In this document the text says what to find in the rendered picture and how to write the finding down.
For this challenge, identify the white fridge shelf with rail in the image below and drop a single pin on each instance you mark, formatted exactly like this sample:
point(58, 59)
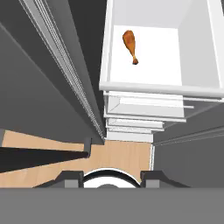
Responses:
point(140, 109)

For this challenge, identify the dark grey fridge side panel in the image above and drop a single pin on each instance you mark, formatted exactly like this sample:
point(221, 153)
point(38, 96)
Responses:
point(189, 157)

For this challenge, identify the brown chicken drumstick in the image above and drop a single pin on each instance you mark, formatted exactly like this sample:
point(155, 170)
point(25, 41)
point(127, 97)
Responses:
point(129, 40)

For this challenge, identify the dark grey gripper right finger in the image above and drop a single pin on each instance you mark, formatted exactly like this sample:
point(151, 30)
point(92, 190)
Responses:
point(152, 178)

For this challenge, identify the small white fridge drawer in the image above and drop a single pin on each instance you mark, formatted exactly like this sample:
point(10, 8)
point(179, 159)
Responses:
point(128, 136)

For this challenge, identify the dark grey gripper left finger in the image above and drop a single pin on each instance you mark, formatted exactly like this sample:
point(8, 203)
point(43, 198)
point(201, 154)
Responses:
point(71, 178)

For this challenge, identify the large white fridge shelf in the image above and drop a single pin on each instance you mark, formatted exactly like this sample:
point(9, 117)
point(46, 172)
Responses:
point(151, 58)

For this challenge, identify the white and black round thing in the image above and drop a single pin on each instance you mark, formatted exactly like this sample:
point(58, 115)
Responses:
point(99, 182)

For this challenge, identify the dark grey fridge door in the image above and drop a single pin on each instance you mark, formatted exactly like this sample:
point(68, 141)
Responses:
point(35, 81)

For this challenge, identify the narrow white fridge shelf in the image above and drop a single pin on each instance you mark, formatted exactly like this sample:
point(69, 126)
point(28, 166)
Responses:
point(131, 124)

